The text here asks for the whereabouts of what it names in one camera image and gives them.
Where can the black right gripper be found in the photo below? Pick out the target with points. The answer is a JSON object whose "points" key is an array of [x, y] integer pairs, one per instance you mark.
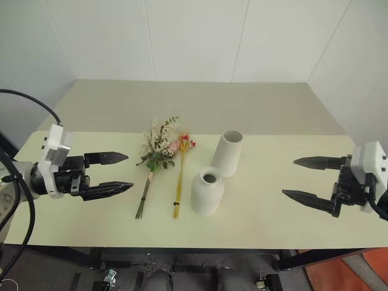
{"points": [[348, 191]]}

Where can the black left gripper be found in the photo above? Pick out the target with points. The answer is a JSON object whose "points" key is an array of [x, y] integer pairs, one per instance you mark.
{"points": [[67, 179]]}

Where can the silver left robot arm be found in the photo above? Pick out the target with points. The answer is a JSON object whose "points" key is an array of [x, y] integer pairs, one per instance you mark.
{"points": [[18, 179]]}

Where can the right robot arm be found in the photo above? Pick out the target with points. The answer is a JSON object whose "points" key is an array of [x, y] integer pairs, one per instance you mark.
{"points": [[384, 198]]}

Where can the tall white cylinder vase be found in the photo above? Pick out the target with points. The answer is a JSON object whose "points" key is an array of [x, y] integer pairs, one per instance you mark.
{"points": [[227, 154]]}

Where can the white round bottle vase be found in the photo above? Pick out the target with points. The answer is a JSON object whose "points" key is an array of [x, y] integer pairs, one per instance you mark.
{"points": [[207, 194]]}

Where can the mixed dried flower bouquet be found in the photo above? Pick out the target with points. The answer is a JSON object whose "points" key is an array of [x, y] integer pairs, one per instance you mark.
{"points": [[157, 145]]}

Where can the yellow-stemmed red berry bunch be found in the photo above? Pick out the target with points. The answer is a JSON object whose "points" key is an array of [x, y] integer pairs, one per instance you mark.
{"points": [[181, 169]]}

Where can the orange floor mat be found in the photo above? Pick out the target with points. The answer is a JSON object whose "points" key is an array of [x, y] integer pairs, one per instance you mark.
{"points": [[345, 269]]}

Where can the small white caster fitting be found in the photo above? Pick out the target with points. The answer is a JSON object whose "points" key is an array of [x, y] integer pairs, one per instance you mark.
{"points": [[110, 276], [260, 284]]}

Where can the dark rounded shape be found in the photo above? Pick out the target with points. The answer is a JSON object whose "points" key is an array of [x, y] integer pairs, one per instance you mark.
{"points": [[158, 282]]}

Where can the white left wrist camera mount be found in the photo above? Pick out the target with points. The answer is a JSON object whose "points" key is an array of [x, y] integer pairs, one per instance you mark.
{"points": [[54, 151]]}

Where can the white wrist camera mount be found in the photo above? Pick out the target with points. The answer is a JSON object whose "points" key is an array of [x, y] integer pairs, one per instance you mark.
{"points": [[54, 151], [374, 157]]}

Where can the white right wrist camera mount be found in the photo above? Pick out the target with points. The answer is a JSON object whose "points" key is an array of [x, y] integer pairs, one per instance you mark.
{"points": [[374, 157]]}

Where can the black table frame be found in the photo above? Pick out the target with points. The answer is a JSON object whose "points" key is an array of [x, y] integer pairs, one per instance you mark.
{"points": [[75, 253]]}

